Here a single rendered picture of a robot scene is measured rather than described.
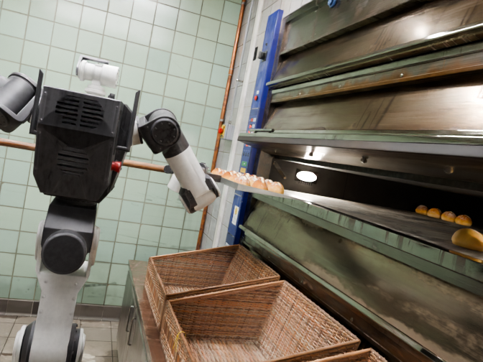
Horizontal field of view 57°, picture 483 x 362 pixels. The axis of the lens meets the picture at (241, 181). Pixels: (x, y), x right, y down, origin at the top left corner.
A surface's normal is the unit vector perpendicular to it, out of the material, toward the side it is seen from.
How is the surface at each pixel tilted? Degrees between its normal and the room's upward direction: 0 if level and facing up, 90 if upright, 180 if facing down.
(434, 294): 70
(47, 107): 90
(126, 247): 90
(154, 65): 90
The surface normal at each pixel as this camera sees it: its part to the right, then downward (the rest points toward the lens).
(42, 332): 0.35, -0.29
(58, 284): 0.33, -0.06
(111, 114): 0.17, 0.09
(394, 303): -0.81, -0.47
